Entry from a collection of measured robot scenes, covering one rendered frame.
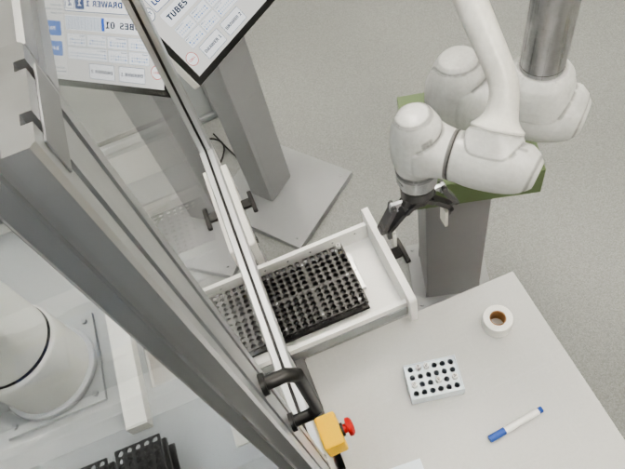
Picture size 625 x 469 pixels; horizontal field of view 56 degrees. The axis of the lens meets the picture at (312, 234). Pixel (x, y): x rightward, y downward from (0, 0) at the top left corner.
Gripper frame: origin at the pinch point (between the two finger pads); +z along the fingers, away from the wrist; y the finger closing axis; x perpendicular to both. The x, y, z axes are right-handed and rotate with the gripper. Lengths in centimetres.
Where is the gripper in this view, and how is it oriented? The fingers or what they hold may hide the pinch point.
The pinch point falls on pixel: (418, 230)
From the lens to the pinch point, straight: 148.2
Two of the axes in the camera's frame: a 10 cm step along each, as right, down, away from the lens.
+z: 1.7, 5.2, 8.4
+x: 3.4, 7.6, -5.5
